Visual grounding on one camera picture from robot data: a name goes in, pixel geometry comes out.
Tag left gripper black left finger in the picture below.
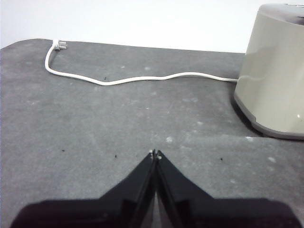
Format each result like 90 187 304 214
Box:
9 149 158 228

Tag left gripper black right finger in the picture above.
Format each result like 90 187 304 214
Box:
155 149 301 228

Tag cream and chrome toaster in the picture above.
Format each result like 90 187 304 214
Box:
233 3 304 140

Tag white power cable with plug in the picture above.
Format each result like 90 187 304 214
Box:
45 38 238 86

